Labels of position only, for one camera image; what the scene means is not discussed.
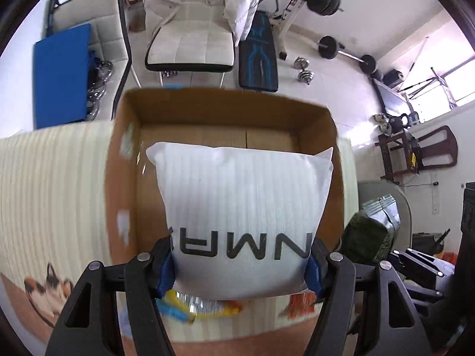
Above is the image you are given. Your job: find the green snack bag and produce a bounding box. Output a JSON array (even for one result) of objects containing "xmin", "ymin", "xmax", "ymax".
[{"xmin": 340, "ymin": 200, "xmax": 398, "ymax": 265}]

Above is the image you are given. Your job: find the orange snack bag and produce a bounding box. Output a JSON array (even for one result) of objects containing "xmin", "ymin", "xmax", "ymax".
[{"xmin": 286, "ymin": 293, "xmax": 317, "ymax": 319}]

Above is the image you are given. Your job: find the silver yellow scrub sponge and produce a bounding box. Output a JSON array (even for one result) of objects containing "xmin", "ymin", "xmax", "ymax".
[{"xmin": 155, "ymin": 289, "xmax": 243, "ymax": 323}]

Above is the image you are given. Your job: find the white NMAR soft pack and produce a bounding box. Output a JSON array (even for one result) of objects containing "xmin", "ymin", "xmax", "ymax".
[{"xmin": 147, "ymin": 142, "xmax": 333, "ymax": 300}]

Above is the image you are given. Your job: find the grey round chair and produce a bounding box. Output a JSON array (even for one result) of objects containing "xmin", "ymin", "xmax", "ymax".
[{"xmin": 357, "ymin": 179, "xmax": 412, "ymax": 252}]

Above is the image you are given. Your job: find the dark wooden chair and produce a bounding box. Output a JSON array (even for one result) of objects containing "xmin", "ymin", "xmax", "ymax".
[{"xmin": 375, "ymin": 125, "xmax": 458, "ymax": 182}]

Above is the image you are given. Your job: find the brown cardboard box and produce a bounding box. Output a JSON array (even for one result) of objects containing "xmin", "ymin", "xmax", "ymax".
[{"xmin": 105, "ymin": 88, "xmax": 345, "ymax": 264}]

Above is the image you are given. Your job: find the chrome dumbbell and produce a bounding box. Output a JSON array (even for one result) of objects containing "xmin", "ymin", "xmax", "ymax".
[{"xmin": 293, "ymin": 56, "xmax": 314, "ymax": 85}]

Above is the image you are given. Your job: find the black barbell on floor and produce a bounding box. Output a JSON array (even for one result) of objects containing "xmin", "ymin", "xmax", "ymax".
[{"xmin": 318, "ymin": 35, "xmax": 377, "ymax": 76}]

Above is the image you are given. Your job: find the chrome weight plates pile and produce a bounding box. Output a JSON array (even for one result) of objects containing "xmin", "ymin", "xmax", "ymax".
[{"xmin": 86, "ymin": 51, "xmax": 113, "ymax": 121}]

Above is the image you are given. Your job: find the blue foam board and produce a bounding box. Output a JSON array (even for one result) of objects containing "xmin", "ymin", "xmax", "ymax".
[{"xmin": 32, "ymin": 23, "xmax": 91, "ymax": 129}]

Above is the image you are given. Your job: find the black blue weight bench pad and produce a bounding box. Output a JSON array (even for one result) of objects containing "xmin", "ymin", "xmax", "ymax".
[{"xmin": 238, "ymin": 10, "xmax": 278, "ymax": 93}]

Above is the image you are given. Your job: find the white weight rack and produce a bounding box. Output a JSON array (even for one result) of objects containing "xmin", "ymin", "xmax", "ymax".
[{"xmin": 269, "ymin": 0, "xmax": 341, "ymax": 60}]

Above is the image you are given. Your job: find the white padded armchair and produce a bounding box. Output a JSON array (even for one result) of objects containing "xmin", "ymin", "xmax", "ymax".
[{"xmin": 143, "ymin": 0, "xmax": 234, "ymax": 72}]

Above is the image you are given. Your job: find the white chair black frame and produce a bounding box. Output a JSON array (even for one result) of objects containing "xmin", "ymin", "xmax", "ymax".
[{"xmin": 45, "ymin": 0, "xmax": 140, "ymax": 120}]

